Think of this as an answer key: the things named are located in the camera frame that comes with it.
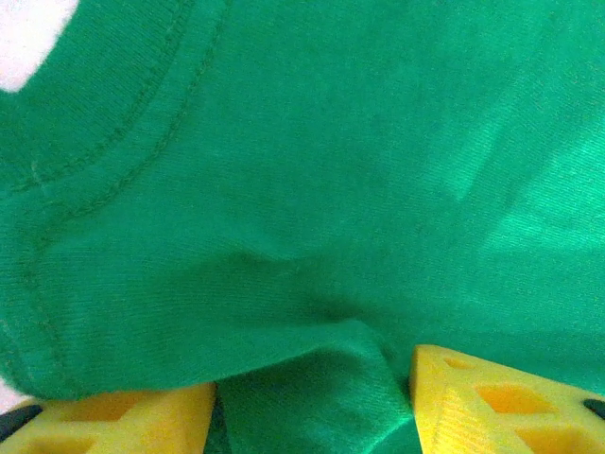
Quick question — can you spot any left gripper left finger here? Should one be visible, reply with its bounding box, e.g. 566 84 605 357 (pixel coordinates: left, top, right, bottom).
0 381 218 454

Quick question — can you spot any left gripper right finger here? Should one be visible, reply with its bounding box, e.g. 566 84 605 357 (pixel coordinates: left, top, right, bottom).
408 343 605 454

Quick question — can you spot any green t-shirt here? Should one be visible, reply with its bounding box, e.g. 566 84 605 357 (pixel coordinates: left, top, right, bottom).
0 0 605 454

